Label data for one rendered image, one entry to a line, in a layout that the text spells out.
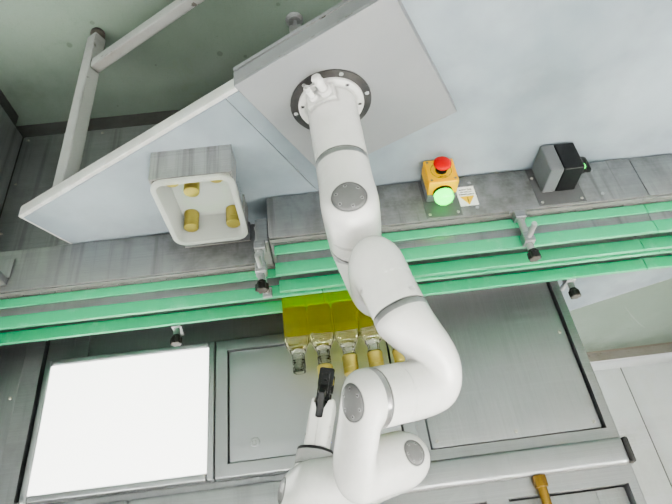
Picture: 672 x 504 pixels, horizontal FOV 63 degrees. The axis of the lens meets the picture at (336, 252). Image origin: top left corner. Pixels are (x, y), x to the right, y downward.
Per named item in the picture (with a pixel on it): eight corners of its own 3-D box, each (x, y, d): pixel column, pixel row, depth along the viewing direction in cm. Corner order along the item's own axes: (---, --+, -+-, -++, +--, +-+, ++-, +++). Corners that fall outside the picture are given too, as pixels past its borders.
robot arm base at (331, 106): (277, 85, 100) (284, 148, 92) (338, 53, 96) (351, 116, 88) (318, 134, 112) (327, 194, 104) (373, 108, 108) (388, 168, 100)
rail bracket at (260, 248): (260, 269, 134) (262, 315, 127) (249, 228, 120) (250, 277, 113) (272, 268, 134) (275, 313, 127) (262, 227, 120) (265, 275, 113)
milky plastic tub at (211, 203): (178, 218, 135) (176, 247, 130) (149, 153, 116) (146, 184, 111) (248, 210, 135) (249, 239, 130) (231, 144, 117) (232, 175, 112)
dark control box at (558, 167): (530, 167, 135) (541, 193, 130) (539, 143, 128) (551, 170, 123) (563, 163, 135) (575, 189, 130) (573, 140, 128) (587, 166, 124)
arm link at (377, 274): (430, 287, 78) (426, 330, 92) (365, 168, 90) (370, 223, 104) (368, 311, 77) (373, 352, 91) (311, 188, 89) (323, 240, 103)
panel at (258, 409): (51, 365, 142) (24, 507, 123) (45, 360, 140) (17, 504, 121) (394, 324, 146) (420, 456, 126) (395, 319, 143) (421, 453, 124)
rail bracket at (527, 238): (507, 216, 129) (525, 263, 121) (514, 196, 123) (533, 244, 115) (524, 214, 129) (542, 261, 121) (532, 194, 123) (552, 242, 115)
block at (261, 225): (257, 242, 136) (258, 265, 132) (251, 218, 128) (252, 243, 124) (272, 240, 136) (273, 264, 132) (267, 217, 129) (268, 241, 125)
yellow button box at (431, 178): (419, 179, 133) (426, 203, 129) (422, 157, 127) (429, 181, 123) (448, 176, 134) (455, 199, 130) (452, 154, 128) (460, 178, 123)
